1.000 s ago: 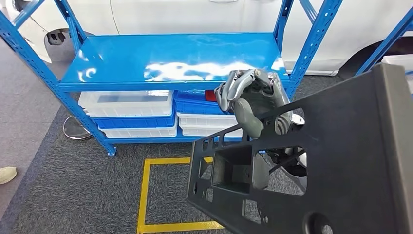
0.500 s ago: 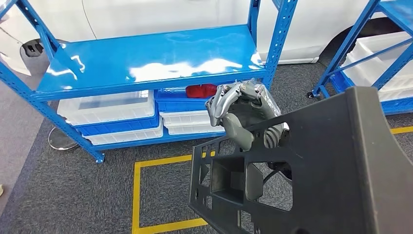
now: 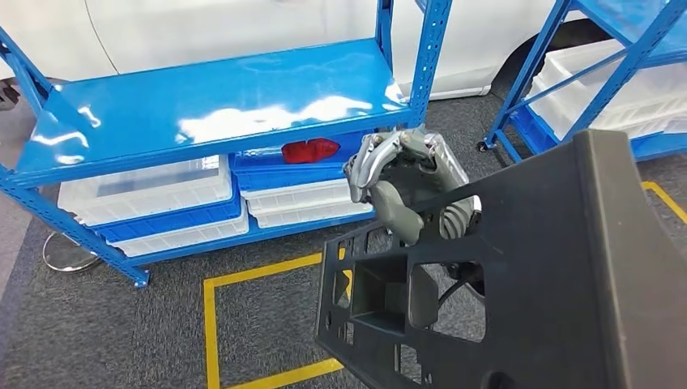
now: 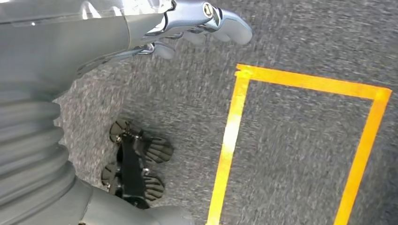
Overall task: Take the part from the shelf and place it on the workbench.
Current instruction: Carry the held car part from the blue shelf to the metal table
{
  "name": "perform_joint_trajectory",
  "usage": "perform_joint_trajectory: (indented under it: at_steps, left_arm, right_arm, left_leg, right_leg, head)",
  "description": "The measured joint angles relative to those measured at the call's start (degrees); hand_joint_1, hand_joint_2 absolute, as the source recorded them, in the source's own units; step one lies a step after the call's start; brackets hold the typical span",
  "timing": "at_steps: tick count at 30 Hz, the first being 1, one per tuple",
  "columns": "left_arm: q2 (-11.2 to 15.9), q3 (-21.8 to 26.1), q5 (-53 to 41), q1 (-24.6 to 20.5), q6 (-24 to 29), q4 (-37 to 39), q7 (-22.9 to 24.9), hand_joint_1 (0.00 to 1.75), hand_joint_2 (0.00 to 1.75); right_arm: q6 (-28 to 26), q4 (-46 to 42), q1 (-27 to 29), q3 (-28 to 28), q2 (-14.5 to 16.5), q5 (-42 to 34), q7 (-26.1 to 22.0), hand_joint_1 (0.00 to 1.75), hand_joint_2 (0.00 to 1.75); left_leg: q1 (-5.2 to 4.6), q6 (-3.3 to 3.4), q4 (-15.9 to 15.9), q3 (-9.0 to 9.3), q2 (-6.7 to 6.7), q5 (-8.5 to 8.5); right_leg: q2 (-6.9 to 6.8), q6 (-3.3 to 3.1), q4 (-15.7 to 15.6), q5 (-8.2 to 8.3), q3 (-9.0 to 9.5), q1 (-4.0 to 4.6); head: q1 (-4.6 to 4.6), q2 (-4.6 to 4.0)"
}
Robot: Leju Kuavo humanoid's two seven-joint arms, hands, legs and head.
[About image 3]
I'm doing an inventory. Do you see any blue metal shelf rack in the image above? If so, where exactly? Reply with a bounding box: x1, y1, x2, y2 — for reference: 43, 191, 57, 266
477, 0, 687, 165
0, 0, 454, 289

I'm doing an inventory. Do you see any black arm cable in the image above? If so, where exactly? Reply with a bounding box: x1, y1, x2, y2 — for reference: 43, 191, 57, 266
437, 279, 468, 310

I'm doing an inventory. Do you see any white car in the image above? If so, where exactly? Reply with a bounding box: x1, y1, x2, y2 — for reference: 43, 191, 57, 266
0, 0, 591, 103

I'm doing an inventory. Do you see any round metal stanchion base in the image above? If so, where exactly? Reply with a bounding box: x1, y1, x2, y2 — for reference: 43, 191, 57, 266
42, 232, 103, 273

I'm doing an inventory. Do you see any black plastic plate bracket part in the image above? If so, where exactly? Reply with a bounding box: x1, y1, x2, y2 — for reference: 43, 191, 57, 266
314, 128, 687, 389

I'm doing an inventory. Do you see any red car lamp part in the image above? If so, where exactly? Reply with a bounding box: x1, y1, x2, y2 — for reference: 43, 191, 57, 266
281, 138, 341, 165

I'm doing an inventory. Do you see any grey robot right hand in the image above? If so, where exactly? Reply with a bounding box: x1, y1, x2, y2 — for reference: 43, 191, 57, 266
343, 128, 472, 246

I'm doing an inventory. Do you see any yellow floor tape square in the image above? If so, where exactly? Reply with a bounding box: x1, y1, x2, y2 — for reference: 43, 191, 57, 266
641, 181, 687, 225
203, 246, 356, 389

